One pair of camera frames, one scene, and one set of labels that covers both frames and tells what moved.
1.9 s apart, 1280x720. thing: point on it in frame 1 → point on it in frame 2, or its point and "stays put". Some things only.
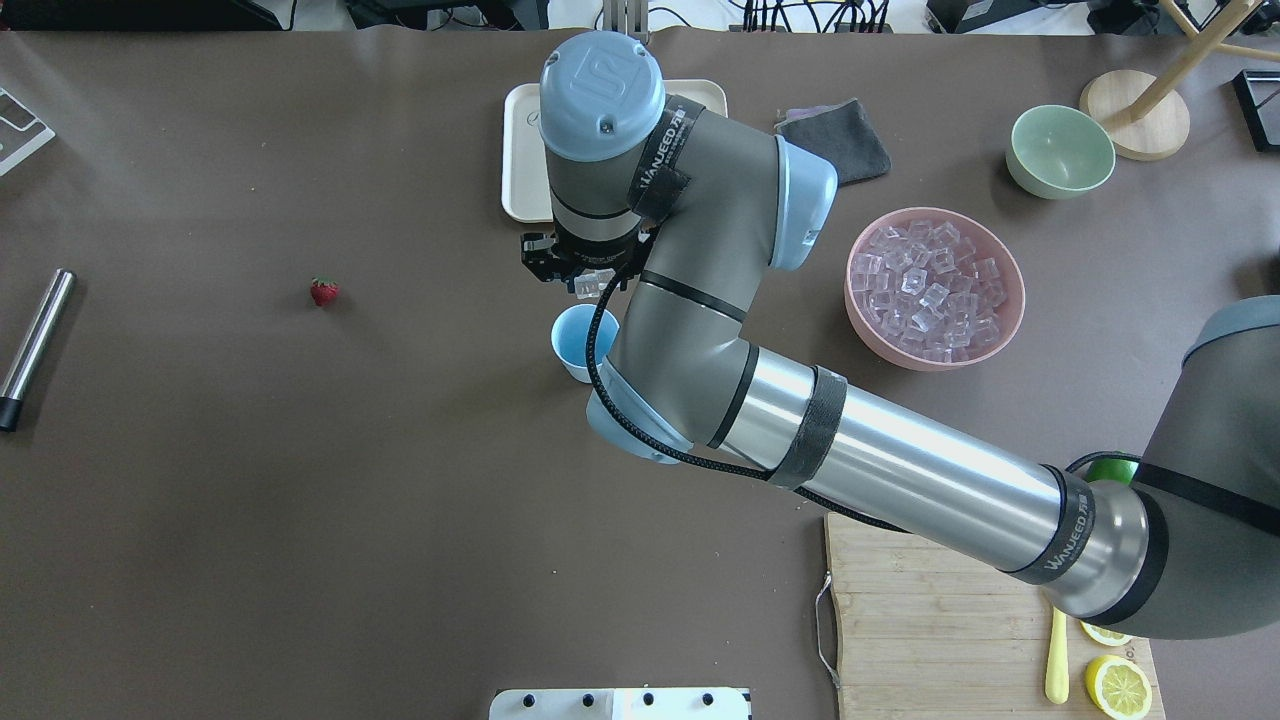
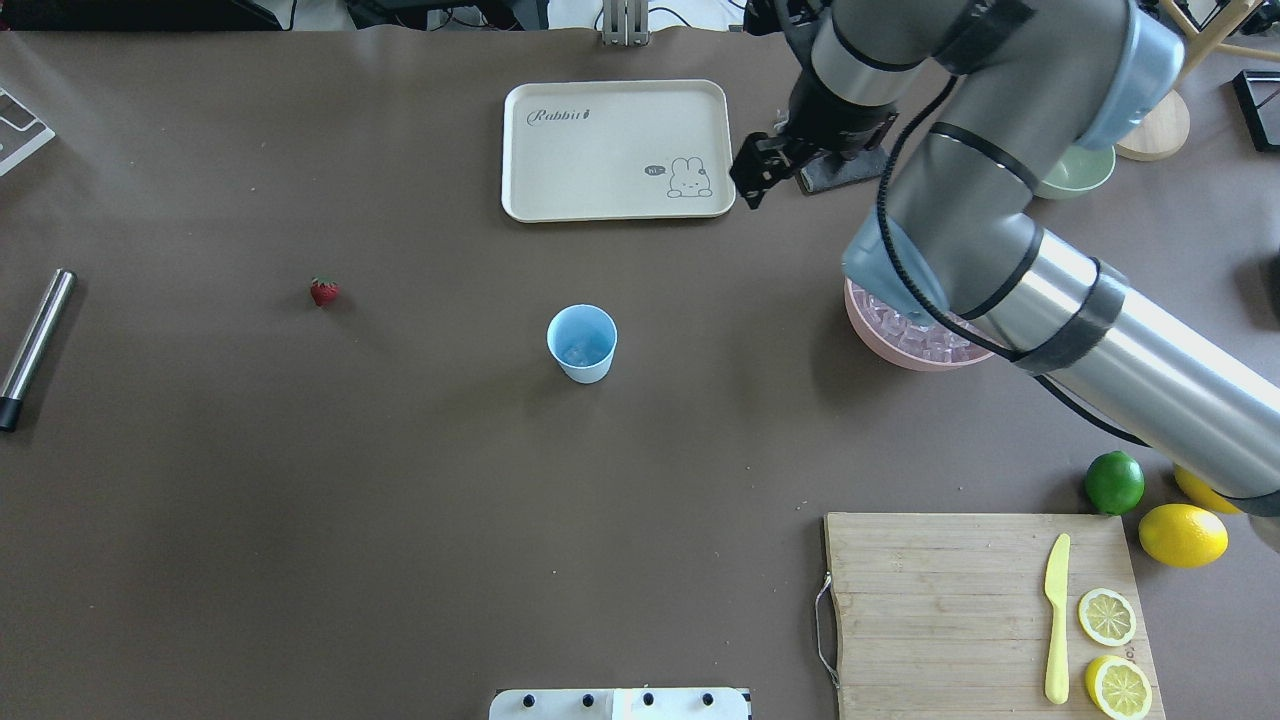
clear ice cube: (591, 281) → (581, 353)
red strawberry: (323, 289) stays put
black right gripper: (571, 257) → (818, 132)
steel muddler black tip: (34, 348) stays put
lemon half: (1118, 687) stays put
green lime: (1111, 469) stays put
